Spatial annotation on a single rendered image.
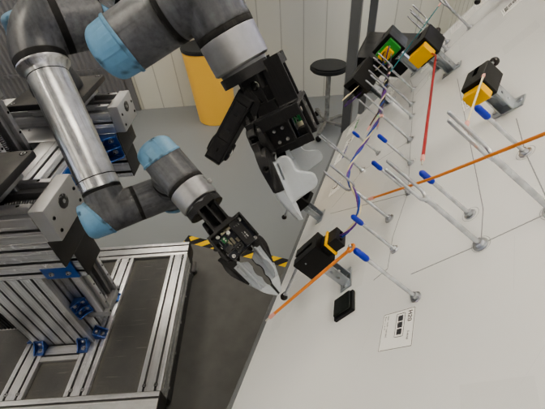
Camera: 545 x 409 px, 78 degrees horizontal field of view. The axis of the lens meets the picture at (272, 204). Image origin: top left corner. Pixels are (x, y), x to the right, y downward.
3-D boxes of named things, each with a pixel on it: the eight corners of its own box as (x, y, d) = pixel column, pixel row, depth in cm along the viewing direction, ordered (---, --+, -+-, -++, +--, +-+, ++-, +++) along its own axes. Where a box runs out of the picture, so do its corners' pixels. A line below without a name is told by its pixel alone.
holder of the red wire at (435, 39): (468, 41, 80) (436, 10, 79) (459, 70, 74) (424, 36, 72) (449, 56, 85) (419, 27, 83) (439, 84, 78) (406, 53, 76)
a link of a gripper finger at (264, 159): (280, 191, 43) (255, 127, 43) (270, 195, 44) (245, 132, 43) (291, 187, 47) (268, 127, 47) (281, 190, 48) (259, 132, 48)
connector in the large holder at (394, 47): (401, 47, 95) (390, 36, 95) (400, 50, 93) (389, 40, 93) (386, 62, 99) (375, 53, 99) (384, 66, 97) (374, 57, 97)
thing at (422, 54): (435, 50, 73) (425, 40, 72) (434, 55, 72) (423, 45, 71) (420, 64, 76) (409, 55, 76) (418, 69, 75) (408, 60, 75)
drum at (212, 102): (239, 106, 362) (229, 36, 316) (239, 126, 328) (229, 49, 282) (198, 109, 361) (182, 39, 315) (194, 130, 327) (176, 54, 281)
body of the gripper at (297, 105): (316, 145, 42) (272, 52, 38) (259, 170, 46) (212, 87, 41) (321, 127, 49) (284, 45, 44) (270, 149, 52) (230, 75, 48)
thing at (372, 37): (352, 75, 130) (354, 56, 126) (366, 46, 155) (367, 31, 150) (444, 80, 120) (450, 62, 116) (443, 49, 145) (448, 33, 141)
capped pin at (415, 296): (409, 299, 41) (342, 247, 39) (418, 290, 40) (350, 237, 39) (414, 305, 39) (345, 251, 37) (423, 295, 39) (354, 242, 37)
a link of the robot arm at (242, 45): (190, 53, 40) (215, 46, 47) (211, 89, 41) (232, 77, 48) (243, 19, 37) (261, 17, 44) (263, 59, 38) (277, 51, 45)
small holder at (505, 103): (532, 71, 50) (499, 37, 49) (521, 109, 46) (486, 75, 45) (501, 88, 54) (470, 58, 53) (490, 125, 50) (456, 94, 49)
